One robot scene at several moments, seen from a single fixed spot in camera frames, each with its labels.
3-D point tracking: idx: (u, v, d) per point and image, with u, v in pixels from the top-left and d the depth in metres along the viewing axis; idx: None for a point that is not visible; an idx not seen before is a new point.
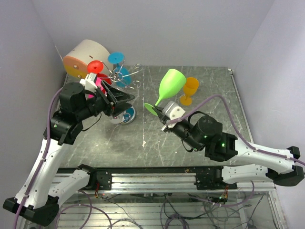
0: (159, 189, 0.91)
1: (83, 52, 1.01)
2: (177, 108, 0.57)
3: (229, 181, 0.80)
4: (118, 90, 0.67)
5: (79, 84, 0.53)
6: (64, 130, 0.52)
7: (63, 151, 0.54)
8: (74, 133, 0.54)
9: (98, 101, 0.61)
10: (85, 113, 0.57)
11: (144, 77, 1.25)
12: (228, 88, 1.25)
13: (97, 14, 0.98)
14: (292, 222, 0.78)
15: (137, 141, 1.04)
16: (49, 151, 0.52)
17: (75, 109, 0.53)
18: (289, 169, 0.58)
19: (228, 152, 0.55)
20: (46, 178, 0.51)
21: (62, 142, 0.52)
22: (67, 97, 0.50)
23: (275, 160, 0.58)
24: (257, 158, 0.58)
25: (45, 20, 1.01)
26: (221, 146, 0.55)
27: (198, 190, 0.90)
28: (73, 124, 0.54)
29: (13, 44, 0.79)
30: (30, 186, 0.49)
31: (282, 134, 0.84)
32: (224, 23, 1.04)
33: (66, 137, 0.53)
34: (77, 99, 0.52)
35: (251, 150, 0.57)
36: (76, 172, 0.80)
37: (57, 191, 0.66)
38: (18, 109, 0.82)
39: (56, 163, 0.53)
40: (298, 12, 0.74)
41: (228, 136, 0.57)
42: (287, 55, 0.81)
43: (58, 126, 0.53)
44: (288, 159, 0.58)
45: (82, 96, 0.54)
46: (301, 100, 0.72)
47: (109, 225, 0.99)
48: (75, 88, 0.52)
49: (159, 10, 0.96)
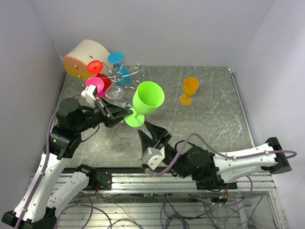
0: (159, 189, 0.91)
1: (83, 51, 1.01)
2: (156, 158, 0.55)
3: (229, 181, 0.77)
4: (116, 106, 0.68)
5: (75, 100, 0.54)
6: (63, 144, 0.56)
7: (62, 165, 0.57)
8: (72, 146, 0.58)
9: (95, 114, 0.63)
10: (83, 126, 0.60)
11: (144, 77, 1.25)
12: (228, 88, 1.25)
13: (97, 13, 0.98)
14: (292, 222, 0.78)
15: (137, 141, 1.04)
16: (48, 166, 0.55)
17: (73, 125, 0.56)
18: (273, 162, 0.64)
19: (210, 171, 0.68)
20: (45, 191, 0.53)
21: (61, 157, 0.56)
22: (63, 114, 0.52)
23: (256, 159, 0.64)
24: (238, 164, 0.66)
25: (45, 20, 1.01)
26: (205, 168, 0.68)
27: (198, 190, 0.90)
28: (72, 139, 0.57)
29: (12, 44, 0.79)
30: (29, 200, 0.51)
31: (282, 133, 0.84)
32: (223, 23, 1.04)
33: (66, 151, 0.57)
34: (74, 115, 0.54)
35: (230, 161, 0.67)
36: (75, 175, 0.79)
37: (55, 201, 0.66)
38: (18, 109, 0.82)
39: (55, 176, 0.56)
40: (298, 12, 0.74)
41: None
42: (287, 55, 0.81)
43: (58, 140, 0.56)
44: (267, 154, 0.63)
45: (78, 111, 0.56)
46: (301, 100, 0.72)
47: (109, 225, 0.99)
48: (70, 106, 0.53)
49: (159, 9, 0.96)
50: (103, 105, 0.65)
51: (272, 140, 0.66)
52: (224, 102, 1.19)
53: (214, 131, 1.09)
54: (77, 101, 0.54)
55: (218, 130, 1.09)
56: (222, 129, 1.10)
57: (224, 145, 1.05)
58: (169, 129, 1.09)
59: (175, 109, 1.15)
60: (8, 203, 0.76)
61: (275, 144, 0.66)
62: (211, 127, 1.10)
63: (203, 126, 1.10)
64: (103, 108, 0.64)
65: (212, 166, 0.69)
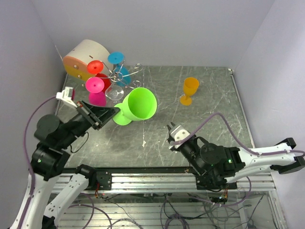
0: (159, 189, 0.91)
1: (83, 52, 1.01)
2: (183, 131, 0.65)
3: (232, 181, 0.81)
4: (101, 107, 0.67)
5: (54, 119, 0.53)
6: (49, 165, 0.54)
7: (49, 186, 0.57)
8: (59, 166, 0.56)
9: (82, 123, 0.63)
10: (69, 139, 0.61)
11: (144, 77, 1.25)
12: (228, 88, 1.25)
13: (97, 14, 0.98)
14: (292, 222, 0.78)
15: (137, 141, 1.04)
16: (36, 188, 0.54)
17: (55, 142, 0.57)
18: (292, 161, 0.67)
19: (236, 168, 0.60)
20: (37, 210, 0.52)
21: (47, 178, 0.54)
22: (42, 136, 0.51)
23: (278, 156, 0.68)
24: (261, 161, 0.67)
25: (45, 20, 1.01)
26: (229, 162, 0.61)
27: (198, 190, 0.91)
28: (58, 157, 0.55)
29: (12, 44, 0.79)
30: (21, 221, 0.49)
31: (283, 134, 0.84)
32: (223, 24, 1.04)
33: (53, 171, 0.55)
34: (54, 134, 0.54)
35: (256, 156, 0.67)
36: (74, 179, 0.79)
37: (54, 209, 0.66)
38: (17, 109, 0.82)
39: (44, 197, 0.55)
40: (298, 12, 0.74)
41: (231, 150, 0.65)
42: (287, 55, 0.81)
43: (44, 160, 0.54)
44: (289, 152, 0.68)
45: (60, 129, 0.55)
46: (301, 100, 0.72)
47: (109, 225, 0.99)
48: (49, 126, 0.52)
49: (159, 10, 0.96)
50: (87, 112, 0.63)
51: (288, 140, 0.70)
52: (224, 102, 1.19)
53: (214, 131, 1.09)
54: (57, 120, 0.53)
55: (218, 130, 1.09)
56: (221, 129, 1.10)
57: (224, 145, 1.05)
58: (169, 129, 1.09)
59: (175, 109, 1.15)
60: (8, 203, 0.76)
61: (293, 145, 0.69)
62: (211, 127, 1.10)
63: (203, 126, 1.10)
64: (88, 115, 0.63)
65: (238, 161, 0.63)
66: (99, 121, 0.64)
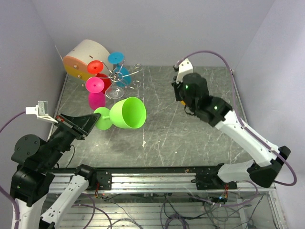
0: (159, 189, 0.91)
1: (83, 51, 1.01)
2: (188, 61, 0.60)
3: (222, 177, 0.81)
4: (81, 116, 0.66)
5: (34, 140, 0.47)
6: (30, 190, 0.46)
7: (36, 209, 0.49)
8: (42, 188, 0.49)
9: (64, 134, 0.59)
10: (55, 156, 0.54)
11: (144, 77, 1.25)
12: (228, 88, 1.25)
13: (97, 14, 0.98)
14: (292, 223, 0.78)
15: (137, 141, 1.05)
16: (22, 212, 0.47)
17: (37, 164, 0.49)
18: (267, 161, 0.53)
19: (216, 115, 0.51)
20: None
21: (31, 203, 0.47)
22: (21, 161, 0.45)
23: (258, 145, 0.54)
24: (238, 132, 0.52)
25: (45, 20, 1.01)
26: (213, 107, 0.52)
27: (198, 190, 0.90)
28: (41, 178, 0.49)
29: (12, 44, 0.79)
30: None
31: (282, 134, 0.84)
32: (223, 23, 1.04)
33: (35, 195, 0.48)
34: (35, 156, 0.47)
35: (236, 123, 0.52)
36: (75, 180, 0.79)
37: (53, 214, 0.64)
38: (17, 109, 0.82)
39: (33, 220, 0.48)
40: (298, 12, 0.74)
41: (225, 105, 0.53)
42: (287, 55, 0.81)
43: (24, 185, 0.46)
44: (271, 150, 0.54)
45: (42, 149, 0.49)
46: (301, 101, 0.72)
47: (109, 225, 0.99)
48: (29, 147, 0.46)
49: (159, 9, 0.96)
50: (70, 125, 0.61)
51: (282, 148, 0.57)
52: None
53: (214, 131, 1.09)
54: (36, 139, 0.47)
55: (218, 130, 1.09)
56: None
57: (224, 144, 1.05)
58: (169, 129, 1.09)
59: (175, 109, 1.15)
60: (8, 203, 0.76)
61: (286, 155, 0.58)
62: (211, 127, 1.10)
63: (203, 126, 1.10)
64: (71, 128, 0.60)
65: (222, 114, 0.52)
66: (83, 132, 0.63)
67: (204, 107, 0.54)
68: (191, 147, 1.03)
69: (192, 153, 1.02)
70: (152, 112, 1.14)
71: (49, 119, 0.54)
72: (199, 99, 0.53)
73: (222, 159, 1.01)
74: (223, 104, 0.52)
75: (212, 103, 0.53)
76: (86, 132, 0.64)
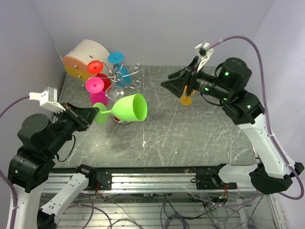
0: (159, 189, 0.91)
1: (83, 52, 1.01)
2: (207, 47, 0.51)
3: (222, 177, 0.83)
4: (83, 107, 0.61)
5: (42, 118, 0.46)
6: (29, 171, 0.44)
7: (35, 195, 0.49)
8: (41, 174, 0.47)
9: (68, 122, 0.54)
10: (57, 142, 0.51)
11: (144, 77, 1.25)
12: None
13: (97, 14, 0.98)
14: (292, 223, 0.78)
15: (137, 141, 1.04)
16: (19, 199, 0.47)
17: (41, 146, 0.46)
18: (280, 175, 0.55)
19: (247, 114, 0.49)
20: (27, 219, 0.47)
21: (29, 189, 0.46)
22: (27, 136, 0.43)
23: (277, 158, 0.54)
24: (263, 142, 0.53)
25: (45, 20, 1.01)
26: (247, 105, 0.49)
27: (198, 190, 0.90)
28: (41, 163, 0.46)
29: (12, 44, 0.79)
30: None
31: (282, 134, 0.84)
32: (223, 23, 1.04)
33: (33, 180, 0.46)
34: (41, 135, 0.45)
35: (265, 133, 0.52)
36: (75, 178, 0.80)
37: (54, 206, 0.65)
38: (17, 109, 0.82)
39: (32, 205, 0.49)
40: (298, 12, 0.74)
41: (257, 105, 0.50)
42: (287, 55, 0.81)
43: (22, 168, 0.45)
44: (288, 166, 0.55)
45: (49, 129, 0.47)
46: (300, 100, 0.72)
47: (109, 225, 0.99)
48: (36, 124, 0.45)
49: (159, 9, 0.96)
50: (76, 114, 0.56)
51: (297, 165, 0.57)
52: None
53: (214, 131, 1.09)
54: (46, 119, 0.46)
55: (218, 130, 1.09)
56: (221, 129, 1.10)
57: (224, 144, 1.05)
58: (169, 129, 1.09)
59: (175, 109, 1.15)
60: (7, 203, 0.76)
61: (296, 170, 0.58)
62: (211, 127, 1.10)
63: (203, 126, 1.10)
64: (77, 118, 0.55)
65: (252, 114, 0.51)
66: (87, 124, 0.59)
67: (236, 101, 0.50)
68: (191, 147, 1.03)
69: (192, 153, 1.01)
70: (152, 112, 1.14)
71: (58, 106, 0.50)
72: (234, 93, 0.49)
73: (221, 159, 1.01)
74: (257, 103, 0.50)
75: (245, 99, 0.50)
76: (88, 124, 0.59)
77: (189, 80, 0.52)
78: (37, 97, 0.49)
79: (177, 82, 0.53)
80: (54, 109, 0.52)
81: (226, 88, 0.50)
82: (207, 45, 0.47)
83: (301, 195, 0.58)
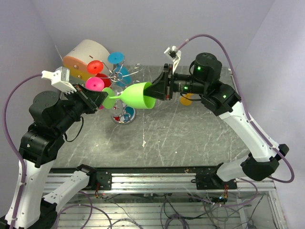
0: (159, 189, 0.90)
1: (83, 52, 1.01)
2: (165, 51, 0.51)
3: (221, 175, 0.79)
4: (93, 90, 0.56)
5: (53, 94, 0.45)
6: (40, 147, 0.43)
7: (44, 172, 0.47)
8: (52, 150, 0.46)
9: (77, 103, 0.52)
10: (66, 121, 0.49)
11: (144, 77, 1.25)
12: None
13: (97, 14, 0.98)
14: (292, 223, 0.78)
15: (137, 141, 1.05)
16: (28, 175, 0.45)
17: (51, 122, 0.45)
18: (266, 158, 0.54)
19: (224, 104, 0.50)
20: (33, 197, 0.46)
21: (39, 165, 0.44)
22: (38, 111, 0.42)
23: (260, 141, 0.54)
24: (243, 127, 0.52)
25: (45, 20, 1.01)
26: (222, 96, 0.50)
27: (198, 190, 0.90)
28: (51, 140, 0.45)
29: (13, 44, 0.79)
30: (16, 208, 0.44)
31: (281, 134, 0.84)
32: (223, 24, 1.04)
33: (44, 156, 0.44)
34: (51, 112, 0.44)
35: (244, 118, 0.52)
36: (76, 174, 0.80)
37: (55, 196, 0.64)
38: (16, 109, 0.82)
39: (39, 183, 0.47)
40: (297, 12, 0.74)
41: (233, 94, 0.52)
42: (287, 55, 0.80)
43: (33, 144, 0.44)
44: (272, 148, 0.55)
45: (59, 107, 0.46)
46: (299, 101, 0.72)
47: (109, 225, 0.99)
48: (47, 100, 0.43)
49: (159, 9, 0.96)
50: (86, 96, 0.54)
51: (281, 146, 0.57)
52: None
53: (214, 131, 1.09)
54: (56, 95, 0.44)
55: (218, 130, 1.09)
56: (221, 129, 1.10)
57: (224, 144, 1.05)
58: (169, 130, 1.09)
59: (175, 109, 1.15)
60: None
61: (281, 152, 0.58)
62: (211, 127, 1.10)
63: (203, 126, 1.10)
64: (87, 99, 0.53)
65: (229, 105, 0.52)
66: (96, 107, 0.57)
67: (212, 93, 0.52)
68: (191, 147, 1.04)
69: (192, 153, 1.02)
70: (152, 112, 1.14)
71: (70, 86, 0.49)
72: (209, 86, 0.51)
73: (222, 159, 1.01)
74: (232, 92, 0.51)
75: (221, 90, 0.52)
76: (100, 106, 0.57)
77: (168, 85, 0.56)
78: (50, 75, 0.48)
79: (158, 86, 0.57)
80: (65, 89, 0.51)
81: (201, 82, 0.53)
82: (175, 47, 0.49)
83: (293, 175, 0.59)
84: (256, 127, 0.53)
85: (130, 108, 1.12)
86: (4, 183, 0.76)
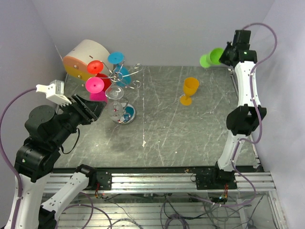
0: (159, 189, 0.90)
1: (83, 52, 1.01)
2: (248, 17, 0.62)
3: (223, 164, 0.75)
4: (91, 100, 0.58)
5: (49, 109, 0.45)
6: (35, 161, 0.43)
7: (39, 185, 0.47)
8: (48, 164, 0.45)
9: (73, 115, 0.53)
10: (63, 134, 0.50)
11: (144, 77, 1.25)
12: (228, 88, 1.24)
13: (97, 13, 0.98)
14: (292, 223, 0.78)
15: (137, 141, 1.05)
16: (25, 189, 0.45)
17: (47, 137, 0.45)
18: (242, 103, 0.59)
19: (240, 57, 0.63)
20: (30, 210, 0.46)
21: (35, 179, 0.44)
22: (35, 126, 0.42)
23: (246, 90, 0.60)
24: (241, 75, 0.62)
25: (45, 20, 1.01)
26: (243, 54, 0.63)
27: (198, 190, 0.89)
28: (47, 153, 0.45)
29: (12, 44, 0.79)
30: (14, 221, 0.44)
31: (282, 134, 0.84)
32: (223, 23, 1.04)
33: (39, 171, 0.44)
34: (48, 127, 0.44)
35: (246, 71, 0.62)
36: (75, 176, 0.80)
37: (54, 203, 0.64)
38: (16, 109, 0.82)
39: (35, 196, 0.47)
40: (299, 11, 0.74)
41: (253, 56, 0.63)
42: (286, 54, 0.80)
43: (28, 160, 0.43)
44: (252, 99, 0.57)
45: (55, 121, 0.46)
46: (300, 100, 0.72)
47: (109, 225, 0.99)
48: (43, 115, 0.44)
49: (159, 8, 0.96)
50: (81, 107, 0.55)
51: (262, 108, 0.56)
52: (224, 102, 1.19)
53: (214, 131, 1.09)
54: (52, 109, 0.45)
55: (218, 130, 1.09)
56: (221, 129, 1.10)
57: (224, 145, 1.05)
58: (169, 129, 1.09)
59: (175, 109, 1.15)
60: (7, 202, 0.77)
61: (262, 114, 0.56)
62: (211, 127, 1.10)
63: (203, 126, 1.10)
64: (83, 111, 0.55)
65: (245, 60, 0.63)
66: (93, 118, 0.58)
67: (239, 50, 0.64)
68: (191, 148, 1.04)
69: (192, 153, 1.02)
70: (152, 112, 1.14)
71: (65, 99, 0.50)
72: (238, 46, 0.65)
73: None
74: (252, 56, 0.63)
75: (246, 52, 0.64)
76: (96, 118, 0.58)
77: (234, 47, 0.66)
78: (44, 88, 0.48)
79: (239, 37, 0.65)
80: (59, 102, 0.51)
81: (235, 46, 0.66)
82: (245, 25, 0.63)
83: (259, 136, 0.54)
84: (252, 82, 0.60)
85: (130, 108, 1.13)
86: (4, 183, 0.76)
